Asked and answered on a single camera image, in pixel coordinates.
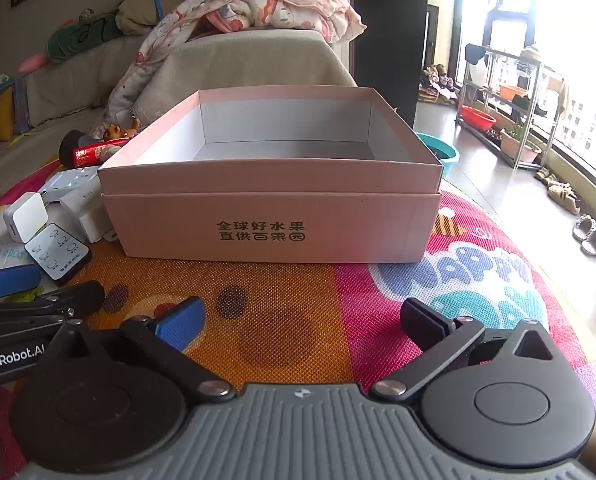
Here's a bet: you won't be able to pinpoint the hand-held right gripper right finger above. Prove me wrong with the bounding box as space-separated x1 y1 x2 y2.
370 298 567 404

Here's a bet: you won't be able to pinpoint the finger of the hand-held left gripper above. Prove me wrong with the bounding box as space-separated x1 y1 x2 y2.
0 263 43 300
30 280 106 318

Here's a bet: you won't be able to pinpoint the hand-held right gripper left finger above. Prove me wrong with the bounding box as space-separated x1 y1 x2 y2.
48 296 237 404

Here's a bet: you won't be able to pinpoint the white remote control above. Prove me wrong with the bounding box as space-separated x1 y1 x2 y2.
24 223 93 281

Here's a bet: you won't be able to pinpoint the white square charger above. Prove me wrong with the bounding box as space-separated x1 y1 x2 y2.
2 192 47 244

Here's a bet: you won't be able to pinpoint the white plug adapter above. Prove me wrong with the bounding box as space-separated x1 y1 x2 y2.
59 189 120 244

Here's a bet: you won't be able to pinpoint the white power strip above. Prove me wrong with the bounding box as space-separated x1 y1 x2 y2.
37 166 105 204

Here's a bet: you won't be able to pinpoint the red cylinder tube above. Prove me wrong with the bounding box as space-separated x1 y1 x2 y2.
72 142 130 169

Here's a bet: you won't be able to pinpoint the pink cardboard box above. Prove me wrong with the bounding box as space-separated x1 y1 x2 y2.
97 86 445 265

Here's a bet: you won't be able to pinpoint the orange toy figure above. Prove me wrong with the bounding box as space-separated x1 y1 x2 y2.
102 121 142 144

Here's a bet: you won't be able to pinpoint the colourful printed play mat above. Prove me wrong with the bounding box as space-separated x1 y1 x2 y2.
0 157 596 480

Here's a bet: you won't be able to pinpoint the dark round toy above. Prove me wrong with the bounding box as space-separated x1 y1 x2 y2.
59 129 97 169

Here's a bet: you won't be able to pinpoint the teal plastic basin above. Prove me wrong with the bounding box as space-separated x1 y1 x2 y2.
415 132 460 179

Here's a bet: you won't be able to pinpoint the striped sandals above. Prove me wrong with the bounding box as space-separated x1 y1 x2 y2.
534 169 578 215

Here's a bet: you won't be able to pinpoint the pink plant pot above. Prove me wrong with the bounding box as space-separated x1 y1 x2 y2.
499 129 543 164

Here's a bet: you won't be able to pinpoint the red plastic basin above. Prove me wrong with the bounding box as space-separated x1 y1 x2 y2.
460 104 499 132

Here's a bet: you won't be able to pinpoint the orange plastic basin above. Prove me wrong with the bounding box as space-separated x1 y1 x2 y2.
498 84 530 104

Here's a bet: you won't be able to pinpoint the green plush toy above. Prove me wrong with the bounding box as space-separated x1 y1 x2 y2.
17 9 125 75

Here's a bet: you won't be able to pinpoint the metal storage rack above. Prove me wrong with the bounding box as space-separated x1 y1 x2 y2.
454 44 565 172

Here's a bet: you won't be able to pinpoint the beige covered sofa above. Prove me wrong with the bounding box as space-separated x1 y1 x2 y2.
0 0 360 211

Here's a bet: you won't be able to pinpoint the beige pillow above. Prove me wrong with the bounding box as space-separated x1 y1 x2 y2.
116 0 191 37

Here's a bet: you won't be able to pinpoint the pink printed blanket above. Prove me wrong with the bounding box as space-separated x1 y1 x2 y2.
92 0 368 142

